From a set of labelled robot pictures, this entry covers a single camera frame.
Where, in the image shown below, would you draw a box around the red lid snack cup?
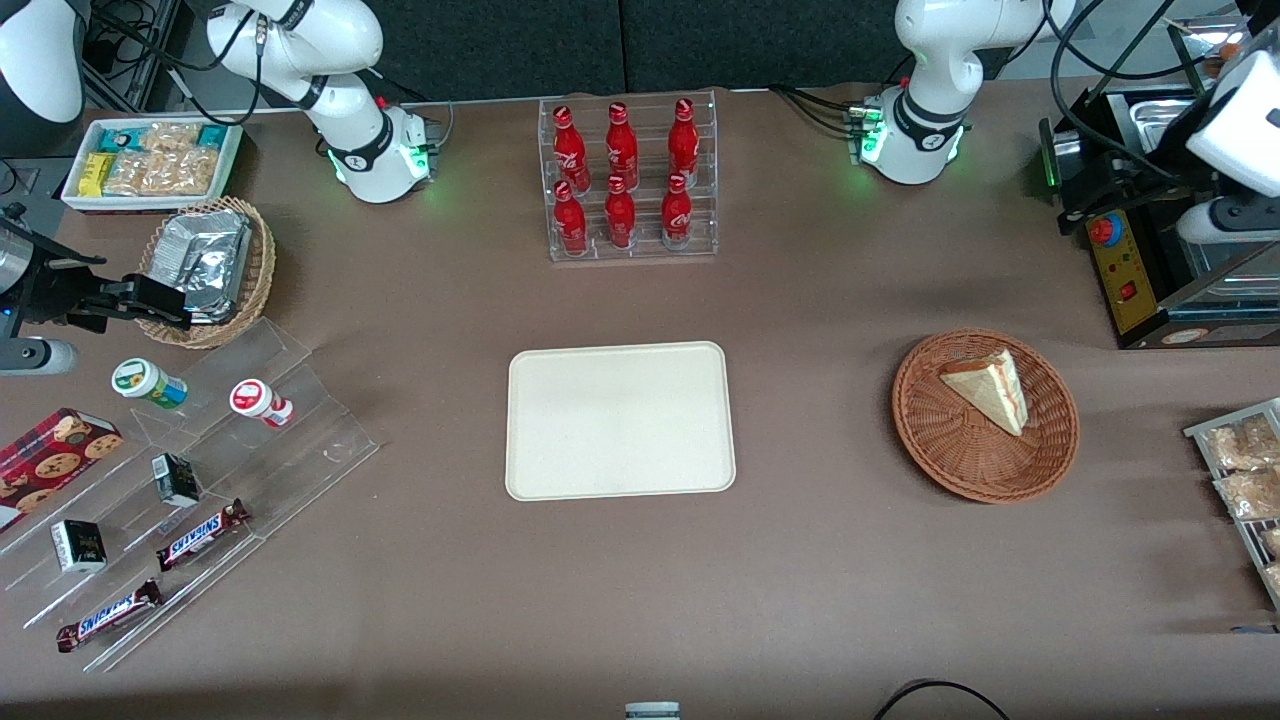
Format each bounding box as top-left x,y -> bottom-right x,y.
229,378 -> 295,429

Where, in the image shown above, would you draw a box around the black left base cables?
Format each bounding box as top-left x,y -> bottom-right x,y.
768,84 -> 873,139

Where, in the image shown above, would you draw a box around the clear acrylic stepped display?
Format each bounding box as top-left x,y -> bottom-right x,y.
0,318 -> 382,674

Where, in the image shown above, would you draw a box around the triangular sandwich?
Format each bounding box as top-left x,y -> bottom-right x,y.
938,347 -> 1029,437

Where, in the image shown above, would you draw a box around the black base cables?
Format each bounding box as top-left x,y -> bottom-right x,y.
768,84 -> 873,139
365,68 -> 457,136

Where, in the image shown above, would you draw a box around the tan wicker basket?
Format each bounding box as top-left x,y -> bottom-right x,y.
137,196 -> 277,350

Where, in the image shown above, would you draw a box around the red plaid cookie box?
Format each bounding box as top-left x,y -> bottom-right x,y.
0,407 -> 125,534

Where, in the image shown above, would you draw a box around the clear acrylic bottle rack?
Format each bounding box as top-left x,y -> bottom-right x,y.
538,89 -> 719,263

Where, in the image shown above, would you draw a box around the white rectangular snack bin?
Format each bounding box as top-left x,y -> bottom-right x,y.
60,117 -> 245,214

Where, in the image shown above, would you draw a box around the black table edge cable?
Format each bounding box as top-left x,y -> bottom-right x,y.
872,679 -> 1013,720

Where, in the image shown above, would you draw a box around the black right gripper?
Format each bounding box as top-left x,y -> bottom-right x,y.
8,205 -> 193,336

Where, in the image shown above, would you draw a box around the red cola bottle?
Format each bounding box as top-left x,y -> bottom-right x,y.
604,175 -> 637,249
553,180 -> 589,256
605,101 -> 639,191
553,105 -> 591,193
668,97 -> 699,189
661,173 -> 693,249

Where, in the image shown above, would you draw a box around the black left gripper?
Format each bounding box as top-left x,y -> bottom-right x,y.
1060,150 -> 1203,238

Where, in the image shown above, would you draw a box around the cream plastic tray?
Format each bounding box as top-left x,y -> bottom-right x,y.
505,341 -> 737,502

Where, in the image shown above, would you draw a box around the brown snickers bar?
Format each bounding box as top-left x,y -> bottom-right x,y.
156,499 -> 251,572
56,579 -> 164,653

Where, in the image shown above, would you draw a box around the small black candy box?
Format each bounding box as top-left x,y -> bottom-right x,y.
50,519 -> 108,574
151,452 -> 203,508

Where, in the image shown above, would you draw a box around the black glass food warmer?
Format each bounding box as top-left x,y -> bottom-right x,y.
1038,15 -> 1280,351

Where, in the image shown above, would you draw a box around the black right base cables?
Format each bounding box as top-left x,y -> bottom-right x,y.
365,68 -> 457,136

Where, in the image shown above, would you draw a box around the brown round wicker basket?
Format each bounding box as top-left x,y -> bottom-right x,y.
891,329 -> 1081,504

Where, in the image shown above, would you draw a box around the steel warmer pan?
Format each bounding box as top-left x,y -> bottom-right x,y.
1185,235 -> 1280,303
1133,97 -> 1203,153

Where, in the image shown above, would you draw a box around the green lid snack cup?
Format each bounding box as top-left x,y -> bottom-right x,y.
111,357 -> 189,411

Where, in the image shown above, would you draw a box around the tray of packed snacks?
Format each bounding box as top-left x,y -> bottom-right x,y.
1183,397 -> 1280,613

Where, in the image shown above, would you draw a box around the silver foil packet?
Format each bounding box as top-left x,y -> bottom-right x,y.
147,208 -> 254,324

